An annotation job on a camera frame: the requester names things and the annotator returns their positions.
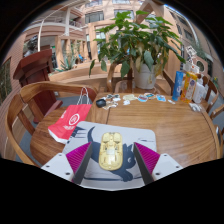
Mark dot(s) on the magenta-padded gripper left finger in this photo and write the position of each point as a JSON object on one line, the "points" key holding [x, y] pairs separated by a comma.
{"points": [[56, 165]]}

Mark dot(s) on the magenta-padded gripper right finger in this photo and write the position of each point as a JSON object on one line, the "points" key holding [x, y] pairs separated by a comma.
{"points": [[163, 165]]}

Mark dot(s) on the yellow computer mouse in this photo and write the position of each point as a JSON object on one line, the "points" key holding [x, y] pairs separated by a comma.
{"points": [[111, 151]]}

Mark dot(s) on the grey cat-print mouse pad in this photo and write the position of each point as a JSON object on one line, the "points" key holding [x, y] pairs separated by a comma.
{"points": [[143, 133]]}

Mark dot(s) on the red paper bag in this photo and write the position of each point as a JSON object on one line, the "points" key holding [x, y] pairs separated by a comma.
{"points": [[68, 121]]}

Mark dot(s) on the wooden armchair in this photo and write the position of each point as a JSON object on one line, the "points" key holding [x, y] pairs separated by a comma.
{"points": [[220, 133], [111, 75], [13, 110], [211, 93]]}

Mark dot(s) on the small white packet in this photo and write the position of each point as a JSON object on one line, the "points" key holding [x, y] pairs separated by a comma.
{"points": [[195, 107]]}

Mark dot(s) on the small printed sticker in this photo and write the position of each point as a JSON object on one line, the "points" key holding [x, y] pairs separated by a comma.
{"points": [[161, 98], [130, 97], [150, 96], [143, 98]]}

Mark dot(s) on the small black round object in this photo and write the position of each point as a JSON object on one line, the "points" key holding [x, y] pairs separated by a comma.
{"points": [[100, 103]]}

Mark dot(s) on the clear white pump bottle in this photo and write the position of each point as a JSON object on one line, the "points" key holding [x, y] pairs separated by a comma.
{"points": [[199, 93]]}

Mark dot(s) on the yellow bottle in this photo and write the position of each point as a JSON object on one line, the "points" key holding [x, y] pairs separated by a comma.
{"points": [[187, 88]]}

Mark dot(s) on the blue tube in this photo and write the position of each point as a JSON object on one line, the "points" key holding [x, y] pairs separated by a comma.
{"points": [[177, 85]]}

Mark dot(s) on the spiky green agave plant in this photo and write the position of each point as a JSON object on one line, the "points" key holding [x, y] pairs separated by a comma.
{"points": [[68, 61]]}

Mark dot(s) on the white sculpture on plinth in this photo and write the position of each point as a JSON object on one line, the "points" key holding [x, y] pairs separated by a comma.
{"points": [[190, 51]]}

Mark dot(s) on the dark bronze bust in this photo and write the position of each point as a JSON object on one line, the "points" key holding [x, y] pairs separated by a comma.
{"points": [[31, 45]]}

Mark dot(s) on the green plant in white pot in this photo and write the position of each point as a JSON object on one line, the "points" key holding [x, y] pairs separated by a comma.
{"points": [[140, 36]]}

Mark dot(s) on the dark red wooden pedestal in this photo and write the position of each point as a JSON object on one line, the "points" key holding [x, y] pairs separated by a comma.
{"points": [[33, 66]]}

